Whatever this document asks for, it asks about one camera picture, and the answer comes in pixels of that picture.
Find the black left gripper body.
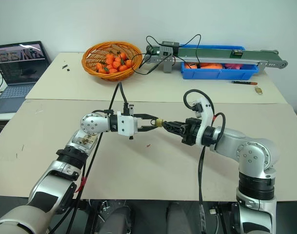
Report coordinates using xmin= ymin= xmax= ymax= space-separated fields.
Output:
xmin=133 ymin=117 xmax=143 ymax=135

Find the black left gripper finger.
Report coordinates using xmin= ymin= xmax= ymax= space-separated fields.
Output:
xmin=135 ymin=113 xmax=158 ymax=122
xmin=138 ymin=124 xmax=158 ymax=134

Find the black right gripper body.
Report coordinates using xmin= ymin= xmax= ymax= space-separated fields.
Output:
xmin=181 ymin=117 xmax=201 ymax=146

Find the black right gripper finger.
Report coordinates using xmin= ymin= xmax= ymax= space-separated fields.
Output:
xmin=165 ymin=126 xmax=186 ymax=137
xmin=162 ymin=120 xmax=187 ymax=129

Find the blue plastic bin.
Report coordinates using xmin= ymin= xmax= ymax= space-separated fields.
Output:
xmin=180 ymin=44 xmax=259 ymax=80

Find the orange toy in bin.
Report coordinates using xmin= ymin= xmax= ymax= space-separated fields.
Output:
xmin=184 ymin=62 xmax=223 ymax=69

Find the black power adapter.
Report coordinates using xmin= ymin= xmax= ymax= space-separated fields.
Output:
xmin=161 ymin=40 xmax=180 ymax=48

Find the pink toy in bin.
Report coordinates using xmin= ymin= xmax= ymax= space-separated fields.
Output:
xmin=224 ymin=63 xmax=244 ymax=70

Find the grey mini conveyor belt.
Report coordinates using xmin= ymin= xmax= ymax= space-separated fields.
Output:
xmin=143 ymin=45 xmax=289 ymax=73

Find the orange wicker basket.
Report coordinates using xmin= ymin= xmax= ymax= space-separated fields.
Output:
xmin=81 ymin=41 xmax=143 ymax=81

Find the grey open laptop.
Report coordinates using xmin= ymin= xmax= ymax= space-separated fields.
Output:
xmin=0 ymin=40 xmax=52 ymax=115

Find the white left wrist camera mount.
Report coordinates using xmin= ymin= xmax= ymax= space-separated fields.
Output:
xmin=117 ymin=104 xmax=139 ymax=138

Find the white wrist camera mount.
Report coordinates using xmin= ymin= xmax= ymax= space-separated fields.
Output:
xmin=117 ymin=104 xmax=139 ymax=138
xmin=191 ymin=97 xmax=214 ymax=147

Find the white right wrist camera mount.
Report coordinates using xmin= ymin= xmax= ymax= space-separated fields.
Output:
xmin=191 ymin=97 xmax=214 ymax=147

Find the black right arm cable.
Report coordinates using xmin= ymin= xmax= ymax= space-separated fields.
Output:
xmin=183 ymin=89 xmax=227 ymax=234

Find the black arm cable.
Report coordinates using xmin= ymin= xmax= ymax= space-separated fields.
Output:
xmin=47 ymin=82 xmax=129 ymax=234
xmin=183 ymin=89 xmax=227 ymax=234

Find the black probe cable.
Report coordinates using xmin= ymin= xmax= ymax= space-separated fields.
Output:
xmin=132 ymin=53 xmax=163 ymax=76

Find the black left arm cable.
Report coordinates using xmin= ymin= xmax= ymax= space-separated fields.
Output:
xmin=47 ymin=82 xmax=129 ymax=234

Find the black conveyor power cable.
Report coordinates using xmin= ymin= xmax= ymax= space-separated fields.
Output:
xmin=178 ymin=34 xmax=202 ymax=64

